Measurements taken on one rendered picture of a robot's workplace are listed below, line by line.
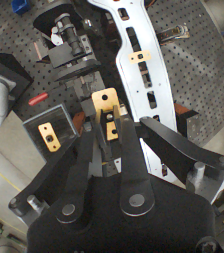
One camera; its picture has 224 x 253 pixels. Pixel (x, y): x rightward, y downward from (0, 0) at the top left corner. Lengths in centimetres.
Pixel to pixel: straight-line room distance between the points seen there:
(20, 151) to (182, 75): 214
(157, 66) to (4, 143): 216
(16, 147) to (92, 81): 187
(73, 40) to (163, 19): 74
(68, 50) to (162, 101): 39
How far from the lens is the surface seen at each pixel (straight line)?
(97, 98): 21
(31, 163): 218
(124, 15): 54
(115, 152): 49
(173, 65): 91
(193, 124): 64
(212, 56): 116
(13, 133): 204
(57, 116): 34
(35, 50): 45
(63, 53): 33
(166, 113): 57
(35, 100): 36
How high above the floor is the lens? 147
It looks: 66 degrees down
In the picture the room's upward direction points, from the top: 168 degrees clockwise
